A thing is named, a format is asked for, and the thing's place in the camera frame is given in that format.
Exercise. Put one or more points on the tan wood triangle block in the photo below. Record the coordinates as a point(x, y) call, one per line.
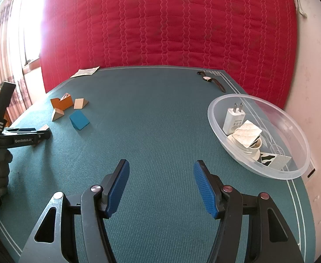
point(57, 114)

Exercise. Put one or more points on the orange wedge block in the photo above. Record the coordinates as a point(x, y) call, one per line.
point(57, 103)

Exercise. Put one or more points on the brown wood block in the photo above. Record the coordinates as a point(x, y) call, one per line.
point(44, 128)

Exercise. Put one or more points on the bright window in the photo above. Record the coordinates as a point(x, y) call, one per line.
point(31, 33)

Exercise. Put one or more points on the red quilted blanket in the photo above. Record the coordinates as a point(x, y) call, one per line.
point(163, 19)

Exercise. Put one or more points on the pale grey triangular prism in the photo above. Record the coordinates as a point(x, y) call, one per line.
point(279, 161)

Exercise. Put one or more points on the white plug charger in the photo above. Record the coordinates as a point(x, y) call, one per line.
point(231, 120)

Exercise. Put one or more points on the clear plastic bowl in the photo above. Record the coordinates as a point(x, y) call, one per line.
point(220, 106)

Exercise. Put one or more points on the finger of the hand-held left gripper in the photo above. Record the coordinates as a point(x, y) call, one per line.
point(46, 136)
point(23, 129)

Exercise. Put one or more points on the pink patterned curtain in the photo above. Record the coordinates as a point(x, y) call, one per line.
point(12, 60)

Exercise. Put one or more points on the blue wedge block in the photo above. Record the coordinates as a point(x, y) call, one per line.
point(79, 120)

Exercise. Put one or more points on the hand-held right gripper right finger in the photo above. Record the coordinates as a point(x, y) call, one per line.
point(204, 189)

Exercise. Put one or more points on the white paper slip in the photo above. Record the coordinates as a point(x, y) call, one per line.
point(85, 72)

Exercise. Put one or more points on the white black-patterned triangular prism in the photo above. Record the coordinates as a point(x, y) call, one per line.
point(246, 133)

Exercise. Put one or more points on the light wood wedge block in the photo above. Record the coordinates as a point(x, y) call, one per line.
point(79, 103)

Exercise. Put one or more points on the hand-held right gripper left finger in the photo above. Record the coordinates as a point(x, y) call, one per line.
point(118, 189)

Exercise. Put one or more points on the teal table mat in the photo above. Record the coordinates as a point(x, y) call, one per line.
point(149, 128)

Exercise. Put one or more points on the orange triangle-ended block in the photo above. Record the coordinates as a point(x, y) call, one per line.
point(66, 103)

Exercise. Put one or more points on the white ribbed cup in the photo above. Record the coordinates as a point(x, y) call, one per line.
point(252, 153)

